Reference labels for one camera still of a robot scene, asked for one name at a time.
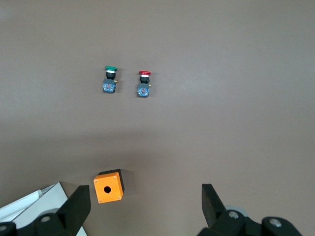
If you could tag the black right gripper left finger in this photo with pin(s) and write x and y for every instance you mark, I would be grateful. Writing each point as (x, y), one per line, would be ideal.
(71, 211)

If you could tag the orange button enclosure box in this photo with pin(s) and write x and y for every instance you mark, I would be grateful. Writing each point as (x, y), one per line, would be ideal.
(113, 183)

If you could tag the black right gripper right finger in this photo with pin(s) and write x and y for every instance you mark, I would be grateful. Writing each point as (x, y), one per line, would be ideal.
(214, 209)

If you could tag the green mushroom push button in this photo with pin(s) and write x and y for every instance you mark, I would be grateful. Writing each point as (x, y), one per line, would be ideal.
(109, 86)

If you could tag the red mushroom push button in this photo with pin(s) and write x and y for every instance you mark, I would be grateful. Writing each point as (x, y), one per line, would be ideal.
(143, 89)

